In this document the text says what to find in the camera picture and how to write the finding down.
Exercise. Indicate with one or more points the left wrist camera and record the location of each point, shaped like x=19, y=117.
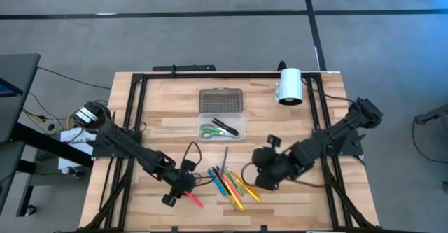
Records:
x=189, y=165

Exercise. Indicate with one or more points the white cylindrical lamp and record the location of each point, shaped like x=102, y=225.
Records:
x=290, y=82

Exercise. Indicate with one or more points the black power strip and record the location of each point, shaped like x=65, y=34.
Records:
x=189, y=68

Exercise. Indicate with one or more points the grey pencil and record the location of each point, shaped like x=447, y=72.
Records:
x=225, y=159

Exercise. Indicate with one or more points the pink pen with blue cap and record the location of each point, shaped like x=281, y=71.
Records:
x=231, y=185

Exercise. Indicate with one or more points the black pen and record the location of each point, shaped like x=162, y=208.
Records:
x=227, y=126
x=222, y=181

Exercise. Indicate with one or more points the green pen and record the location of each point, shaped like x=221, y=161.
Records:
x=236, y=187

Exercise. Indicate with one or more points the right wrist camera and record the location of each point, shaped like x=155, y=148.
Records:
x=274, y=141

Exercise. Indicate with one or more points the pink highlighter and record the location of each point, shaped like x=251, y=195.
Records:
x=196, y=201

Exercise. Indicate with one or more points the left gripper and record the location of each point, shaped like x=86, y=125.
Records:
x=182, y=184

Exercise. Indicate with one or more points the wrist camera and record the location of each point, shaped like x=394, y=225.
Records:
x=189, y=165
x=274, y=141

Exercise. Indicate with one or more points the orange pencil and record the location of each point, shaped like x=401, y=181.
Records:
x=241, y=180

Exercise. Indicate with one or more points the slim yellow pen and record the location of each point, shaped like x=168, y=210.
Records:
x=252, y=192

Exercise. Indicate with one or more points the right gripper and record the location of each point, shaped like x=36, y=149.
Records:
x=271, y=164

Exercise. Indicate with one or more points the black caster wheel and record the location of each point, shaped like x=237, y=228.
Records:
x=30, y=210

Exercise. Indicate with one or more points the black desk leg beam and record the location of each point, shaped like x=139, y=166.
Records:
x=45, y=145

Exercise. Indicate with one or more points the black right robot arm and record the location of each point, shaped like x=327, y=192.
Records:
x=325, y=138

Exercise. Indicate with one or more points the black lamp clamp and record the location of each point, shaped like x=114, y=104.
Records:
x=282, y=66

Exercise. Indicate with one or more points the clear box with grey lid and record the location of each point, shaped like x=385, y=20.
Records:
x=220, y=101

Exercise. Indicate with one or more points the white printed paper sheet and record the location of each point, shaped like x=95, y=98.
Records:
x=75, y=136

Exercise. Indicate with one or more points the thick yellow highlighter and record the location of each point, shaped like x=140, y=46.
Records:
x=236, y=199

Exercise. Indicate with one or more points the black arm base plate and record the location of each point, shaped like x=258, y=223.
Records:
x=350, y=150
x=105, y=152

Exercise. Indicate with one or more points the grey stand leg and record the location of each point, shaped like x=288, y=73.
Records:
x=434, y=114

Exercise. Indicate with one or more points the black desk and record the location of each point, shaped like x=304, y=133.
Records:
x=17, y=86

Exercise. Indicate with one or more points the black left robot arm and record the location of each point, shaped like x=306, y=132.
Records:
x=133, y=149

